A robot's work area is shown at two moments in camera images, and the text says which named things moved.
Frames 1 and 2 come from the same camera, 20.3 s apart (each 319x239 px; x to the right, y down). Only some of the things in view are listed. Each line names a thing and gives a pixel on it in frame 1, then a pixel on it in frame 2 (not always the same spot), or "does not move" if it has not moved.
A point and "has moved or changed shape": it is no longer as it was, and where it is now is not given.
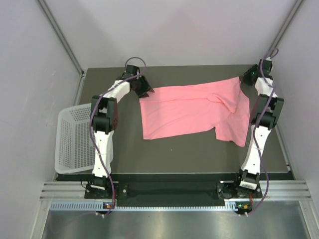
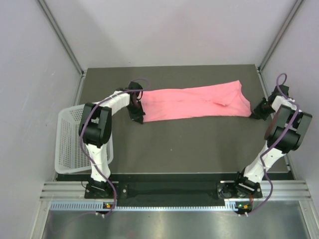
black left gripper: [145, 87] -> [138, 117]
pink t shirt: [223, 105] has moved or changed shape
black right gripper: [244, 76] -> [257, 114]
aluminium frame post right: [296, 6] does not move
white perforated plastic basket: [75, 144] does not move
